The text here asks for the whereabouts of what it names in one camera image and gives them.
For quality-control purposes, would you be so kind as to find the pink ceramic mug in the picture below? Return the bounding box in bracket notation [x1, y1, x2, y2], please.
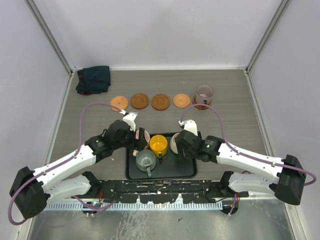
[132, 129, 150, 157]

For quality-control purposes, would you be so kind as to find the light cork coaster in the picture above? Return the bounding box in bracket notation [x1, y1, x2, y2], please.
[173, 93, 191, 108]
[110, 96, 129, 110]

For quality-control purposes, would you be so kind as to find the dark wooden coaster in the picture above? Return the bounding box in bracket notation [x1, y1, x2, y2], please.
[130, 93, 149, 110]
[192, 96, 212, 110]
[151, 94, 171, 111]

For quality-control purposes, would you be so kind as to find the purple glass mug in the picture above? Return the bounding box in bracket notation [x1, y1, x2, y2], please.
[195, 85, 214, 105]

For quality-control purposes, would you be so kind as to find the white ceramic mug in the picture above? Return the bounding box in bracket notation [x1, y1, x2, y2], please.
[169, 132, 179, 154]

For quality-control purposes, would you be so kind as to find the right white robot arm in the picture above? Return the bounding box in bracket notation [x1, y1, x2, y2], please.
[175, 130, 306, 206]

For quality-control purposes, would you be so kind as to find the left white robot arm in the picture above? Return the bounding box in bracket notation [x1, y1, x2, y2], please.
[8, 120, 148, 225]

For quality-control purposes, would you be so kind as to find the grey glass mug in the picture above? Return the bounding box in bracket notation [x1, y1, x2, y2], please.
[135, 149, 157, 178]

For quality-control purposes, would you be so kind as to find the yellow mug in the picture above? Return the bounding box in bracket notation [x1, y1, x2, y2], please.
[149, 134, 169, 162]

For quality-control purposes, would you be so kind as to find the black plastic tray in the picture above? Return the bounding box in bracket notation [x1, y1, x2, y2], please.
[125, 148, 198, 181]

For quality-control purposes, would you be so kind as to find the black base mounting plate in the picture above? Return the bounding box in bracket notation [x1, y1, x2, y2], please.
[71, 178, 250, 204]

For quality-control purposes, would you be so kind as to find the dark blue folded cloth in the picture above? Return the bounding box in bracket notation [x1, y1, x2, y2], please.
[75, 65, 111, 96]

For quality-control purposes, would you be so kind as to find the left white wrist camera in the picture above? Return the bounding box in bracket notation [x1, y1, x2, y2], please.
[119, 109, 138, 132]

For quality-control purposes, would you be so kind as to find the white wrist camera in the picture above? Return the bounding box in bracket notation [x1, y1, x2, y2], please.
[119, 109, 138, 132]
[178, 119, 198, 136]

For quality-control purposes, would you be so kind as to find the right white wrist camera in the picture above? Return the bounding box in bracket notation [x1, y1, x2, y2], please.
[178, 119, 198, 136]

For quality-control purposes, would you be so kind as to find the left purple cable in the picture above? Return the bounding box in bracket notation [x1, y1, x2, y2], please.
[7, 102, 127, 226]

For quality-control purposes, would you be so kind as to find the purple cable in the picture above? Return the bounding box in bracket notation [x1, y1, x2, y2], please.
[7, 102, 127, 226]
[180, 103, 317, 216]

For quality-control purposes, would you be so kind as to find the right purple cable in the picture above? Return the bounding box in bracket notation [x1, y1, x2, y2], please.
[180, 103, 317, 216]

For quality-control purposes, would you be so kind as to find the white slotted cable duct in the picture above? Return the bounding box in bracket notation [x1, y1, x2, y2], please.
[44, 199, 223, 211]

